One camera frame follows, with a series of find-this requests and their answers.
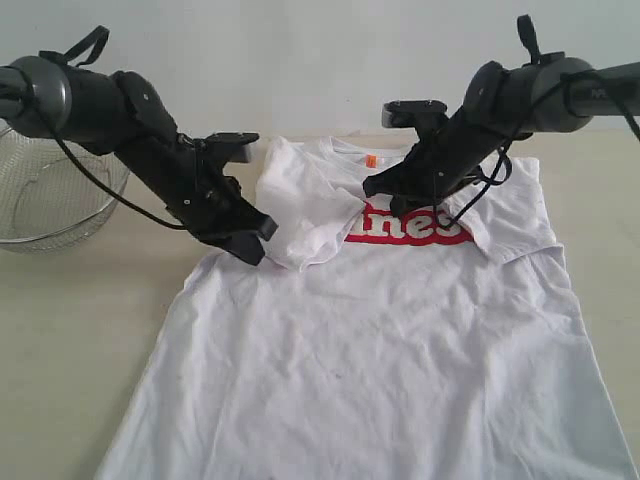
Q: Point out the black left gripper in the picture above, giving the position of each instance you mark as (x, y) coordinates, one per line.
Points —
(213, 209)

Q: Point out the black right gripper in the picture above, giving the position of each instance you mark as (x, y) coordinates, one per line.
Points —
(447, 159)

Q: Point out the white t-shirt with red print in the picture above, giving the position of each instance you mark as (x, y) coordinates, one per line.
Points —
(445, 344)

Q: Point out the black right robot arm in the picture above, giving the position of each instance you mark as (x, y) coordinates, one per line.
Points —
(551, 93)

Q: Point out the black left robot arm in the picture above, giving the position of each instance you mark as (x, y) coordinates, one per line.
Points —
(54, 95)

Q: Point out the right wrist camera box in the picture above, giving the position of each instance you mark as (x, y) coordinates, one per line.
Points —
(419, 114)

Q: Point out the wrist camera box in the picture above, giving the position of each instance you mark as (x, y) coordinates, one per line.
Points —
(230, 147)
(419, 114)

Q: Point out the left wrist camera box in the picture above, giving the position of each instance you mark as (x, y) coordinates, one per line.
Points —
(230, 147)

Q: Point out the metal wire mesh basket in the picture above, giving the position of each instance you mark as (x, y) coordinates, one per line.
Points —
(47, 204)

